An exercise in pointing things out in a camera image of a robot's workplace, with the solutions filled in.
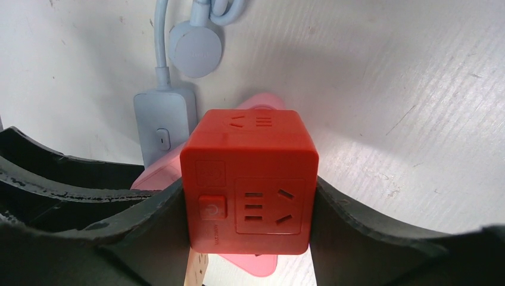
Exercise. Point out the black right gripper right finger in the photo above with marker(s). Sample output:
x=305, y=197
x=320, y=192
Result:
x=353, y=244

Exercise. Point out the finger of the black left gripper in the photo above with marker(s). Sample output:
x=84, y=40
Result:
x=47, y=190

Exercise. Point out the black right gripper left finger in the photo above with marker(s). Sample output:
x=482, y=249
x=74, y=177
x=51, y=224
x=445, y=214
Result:
x=146, y=244

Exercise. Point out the red cube socket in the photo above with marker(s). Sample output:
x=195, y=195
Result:
x=250, y=189

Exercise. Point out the beige cube socket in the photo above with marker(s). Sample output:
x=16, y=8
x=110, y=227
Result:
x=196, y=268

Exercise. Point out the pink power strip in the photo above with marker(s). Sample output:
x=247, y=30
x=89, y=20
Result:
x=166, y=170

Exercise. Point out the light blue power strip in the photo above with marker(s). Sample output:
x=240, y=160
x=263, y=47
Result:
x=165, y=120

